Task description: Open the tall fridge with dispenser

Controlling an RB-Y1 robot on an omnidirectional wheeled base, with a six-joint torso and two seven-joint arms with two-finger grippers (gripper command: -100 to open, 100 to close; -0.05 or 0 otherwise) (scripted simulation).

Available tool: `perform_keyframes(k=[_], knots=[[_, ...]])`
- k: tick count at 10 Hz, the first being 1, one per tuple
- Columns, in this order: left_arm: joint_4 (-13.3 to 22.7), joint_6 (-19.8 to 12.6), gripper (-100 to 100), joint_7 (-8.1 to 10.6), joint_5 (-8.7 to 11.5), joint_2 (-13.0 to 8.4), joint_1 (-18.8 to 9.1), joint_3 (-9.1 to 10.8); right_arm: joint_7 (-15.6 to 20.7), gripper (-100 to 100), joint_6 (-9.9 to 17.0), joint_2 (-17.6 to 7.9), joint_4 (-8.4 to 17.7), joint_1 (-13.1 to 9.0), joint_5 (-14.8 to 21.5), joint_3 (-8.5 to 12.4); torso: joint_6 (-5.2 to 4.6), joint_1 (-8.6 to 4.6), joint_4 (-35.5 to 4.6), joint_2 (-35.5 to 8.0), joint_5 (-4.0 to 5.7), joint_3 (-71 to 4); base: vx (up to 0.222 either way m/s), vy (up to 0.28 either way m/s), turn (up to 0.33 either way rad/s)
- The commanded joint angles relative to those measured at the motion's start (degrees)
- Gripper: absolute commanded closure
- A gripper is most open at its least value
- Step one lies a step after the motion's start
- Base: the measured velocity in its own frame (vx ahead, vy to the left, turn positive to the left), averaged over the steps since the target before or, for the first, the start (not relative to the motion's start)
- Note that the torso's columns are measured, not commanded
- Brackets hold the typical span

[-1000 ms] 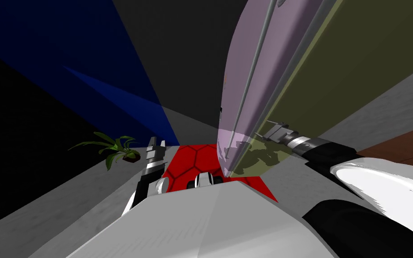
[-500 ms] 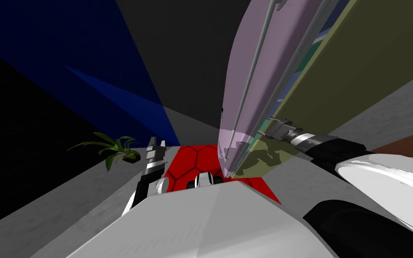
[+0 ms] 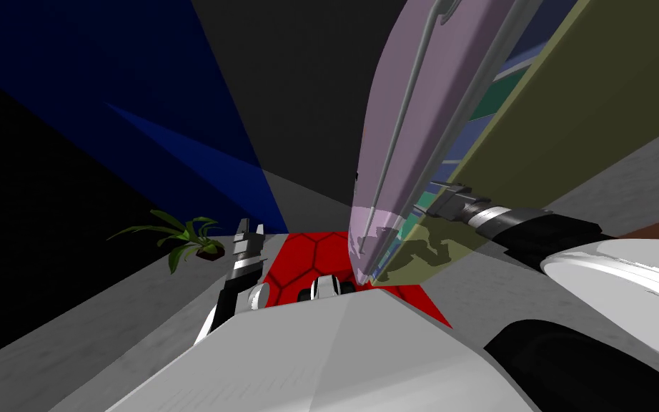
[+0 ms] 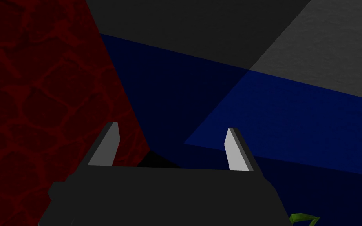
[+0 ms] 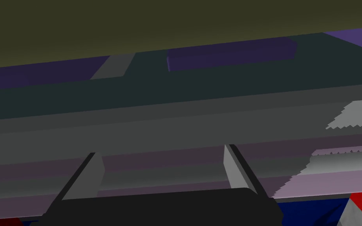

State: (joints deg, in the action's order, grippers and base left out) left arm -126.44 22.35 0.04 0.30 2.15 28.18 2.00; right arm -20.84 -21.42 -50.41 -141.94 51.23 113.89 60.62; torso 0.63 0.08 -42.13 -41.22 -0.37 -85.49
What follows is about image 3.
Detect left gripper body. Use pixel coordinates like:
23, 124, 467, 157
231, 231, 267, 262

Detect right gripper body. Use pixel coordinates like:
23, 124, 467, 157
425, 181, 488, 222

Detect red hexagon rug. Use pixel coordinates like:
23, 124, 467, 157
261, 231, 454, 330

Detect green potted plant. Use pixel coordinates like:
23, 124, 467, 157
106, 208, 227, 275

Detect pink fridge door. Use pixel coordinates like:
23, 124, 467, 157
347, 0, 545, 285

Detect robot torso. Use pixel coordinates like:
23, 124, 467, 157
103, 274, 543, 412

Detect olive fridge cabinet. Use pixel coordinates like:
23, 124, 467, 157
370, 0, 659, 286

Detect long grey door handle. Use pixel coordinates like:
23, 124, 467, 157
357, 0, 461, 257

